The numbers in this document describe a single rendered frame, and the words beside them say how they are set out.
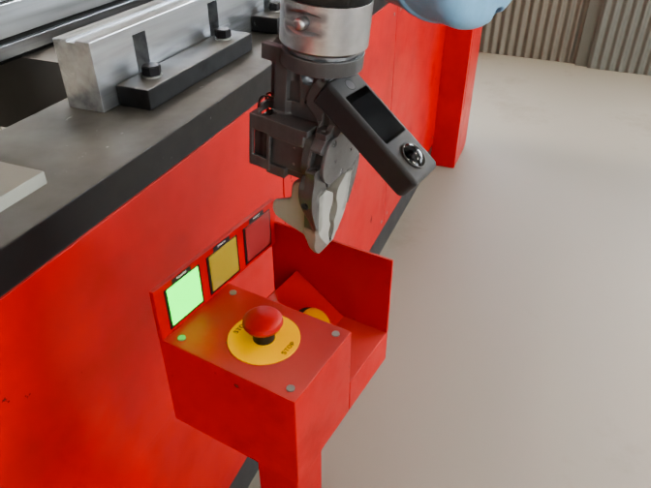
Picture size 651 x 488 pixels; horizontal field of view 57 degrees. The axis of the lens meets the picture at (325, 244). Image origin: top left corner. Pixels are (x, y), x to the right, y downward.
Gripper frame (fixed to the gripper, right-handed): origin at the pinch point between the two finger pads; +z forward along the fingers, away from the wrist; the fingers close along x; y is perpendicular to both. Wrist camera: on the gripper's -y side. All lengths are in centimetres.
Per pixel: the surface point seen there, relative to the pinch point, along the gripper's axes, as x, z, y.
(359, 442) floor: -38, 85, 5
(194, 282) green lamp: 9.7, 3.1, 9.4
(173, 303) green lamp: 12.8, 3.6, 9.3
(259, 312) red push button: 9.3, 3.3, 1.7
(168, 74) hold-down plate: -17.6, -2.9, 36.8
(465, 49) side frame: -181, 39, 41
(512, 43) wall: -346, 83, 58
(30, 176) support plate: 23.0, -15.0, 11.2
